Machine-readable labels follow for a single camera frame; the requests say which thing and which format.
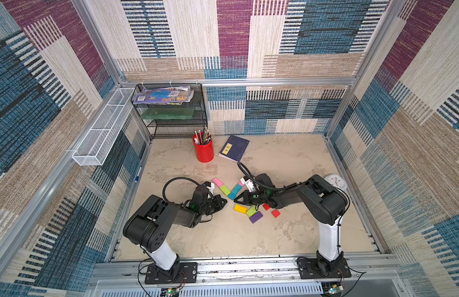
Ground light green long block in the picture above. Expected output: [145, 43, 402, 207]
[220, 184, 231, 197]

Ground teal long block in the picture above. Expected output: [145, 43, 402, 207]
[231, 183, 243, 195]

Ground pink long block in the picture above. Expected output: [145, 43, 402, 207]
[212, 178, 224, 188]

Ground purple block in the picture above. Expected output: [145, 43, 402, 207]
[249, 211, 263, 223]

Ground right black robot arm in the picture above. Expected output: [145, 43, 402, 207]
[233, 174, 350, 264]

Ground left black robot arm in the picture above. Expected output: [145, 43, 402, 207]
[123, 184, 228, 274]

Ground small red cube block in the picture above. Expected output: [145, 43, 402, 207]
[271, 209, 280, 218]

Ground yellow block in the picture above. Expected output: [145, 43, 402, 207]
[234, 204, 248, 214]

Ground dark blue notebook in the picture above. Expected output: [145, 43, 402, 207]
[219, 135, 250, 162]

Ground red ribbed pencil cup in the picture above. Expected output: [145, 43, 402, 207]
[193, 134, 214, 163]

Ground pencils in cup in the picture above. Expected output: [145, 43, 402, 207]
[194, 127, 212, 146]

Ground green folder in rack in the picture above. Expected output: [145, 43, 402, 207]
[140, 108, 195, 120]

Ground black mesh shelf rack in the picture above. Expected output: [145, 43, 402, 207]
[131, 84, 208, 139]

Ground colourful magazine on rack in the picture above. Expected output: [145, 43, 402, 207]
[132, 86, 195, 105]

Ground blue pen by wall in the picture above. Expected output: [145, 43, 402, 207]
[134, 167, 142, 183]

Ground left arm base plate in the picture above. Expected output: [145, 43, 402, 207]
[144, 262, 198, 285]

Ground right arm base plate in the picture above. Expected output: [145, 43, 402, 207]
[296, 256, 352, 280]

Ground white wire wall basket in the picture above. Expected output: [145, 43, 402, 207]
[72, 88, 133, 167]

